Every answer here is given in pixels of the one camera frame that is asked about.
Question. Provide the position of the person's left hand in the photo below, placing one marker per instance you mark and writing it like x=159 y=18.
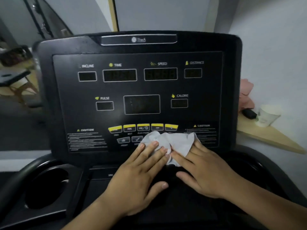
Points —
x=129 y=184

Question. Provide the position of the person's right hand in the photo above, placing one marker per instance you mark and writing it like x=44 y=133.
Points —
x=211 y=174

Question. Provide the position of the white wet wipe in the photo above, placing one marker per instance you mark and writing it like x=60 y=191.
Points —
x=177 y=141

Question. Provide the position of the pink wipes packet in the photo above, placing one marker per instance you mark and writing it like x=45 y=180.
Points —
x=245 y=93

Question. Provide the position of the black treadmill console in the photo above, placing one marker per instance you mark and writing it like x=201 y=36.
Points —
x=72 y=105
x=48 y=189

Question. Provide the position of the light wooden corner shelf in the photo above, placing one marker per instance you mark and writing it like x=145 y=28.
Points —
x=266 y=137

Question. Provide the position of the small black case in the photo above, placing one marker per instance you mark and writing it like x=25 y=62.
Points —
x=249 y=113

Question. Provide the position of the white paper cup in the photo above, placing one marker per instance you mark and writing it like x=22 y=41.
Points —
x=266 y=116

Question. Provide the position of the black massage table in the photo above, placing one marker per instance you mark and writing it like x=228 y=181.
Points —
x=12 y=76

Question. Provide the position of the low black storage rack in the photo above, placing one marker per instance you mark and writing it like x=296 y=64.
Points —
x=14 y=56

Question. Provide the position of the black power rack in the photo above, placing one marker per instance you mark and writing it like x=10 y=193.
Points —
x=36 y=19

